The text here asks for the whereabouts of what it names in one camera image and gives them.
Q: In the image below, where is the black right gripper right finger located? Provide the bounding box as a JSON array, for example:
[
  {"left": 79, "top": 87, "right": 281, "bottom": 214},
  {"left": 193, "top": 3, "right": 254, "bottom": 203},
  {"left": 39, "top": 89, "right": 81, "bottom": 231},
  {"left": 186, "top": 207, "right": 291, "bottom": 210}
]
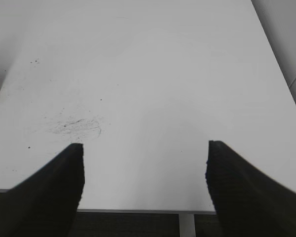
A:
[{"left": 205, "top": 140, "right": 296, "bottom": 237}]

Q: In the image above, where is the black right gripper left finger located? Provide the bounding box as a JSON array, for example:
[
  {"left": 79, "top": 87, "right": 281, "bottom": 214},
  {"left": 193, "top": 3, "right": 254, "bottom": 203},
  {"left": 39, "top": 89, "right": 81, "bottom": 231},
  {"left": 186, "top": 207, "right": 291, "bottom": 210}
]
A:
[{"left": 0, "top": 143, "right": 85, "bottom": 237}]

